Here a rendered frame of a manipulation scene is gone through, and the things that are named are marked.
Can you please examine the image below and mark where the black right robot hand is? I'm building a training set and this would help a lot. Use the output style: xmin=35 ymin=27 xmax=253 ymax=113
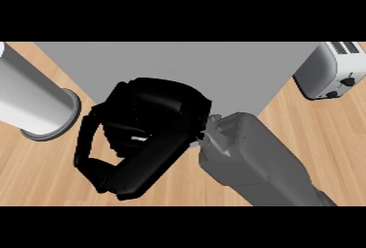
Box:
xmin=72 ymin=77 xmax=212 ymax=202

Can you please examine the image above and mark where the white cylindrical appliance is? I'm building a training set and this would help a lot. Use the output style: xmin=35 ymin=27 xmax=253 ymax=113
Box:
xmin=0 ymin=42 xmax=82 ymax=142

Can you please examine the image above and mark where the silver toaster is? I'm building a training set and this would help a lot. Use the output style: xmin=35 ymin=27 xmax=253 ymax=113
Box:
xmin=292 ymin=42 xmax=366 ymax=101

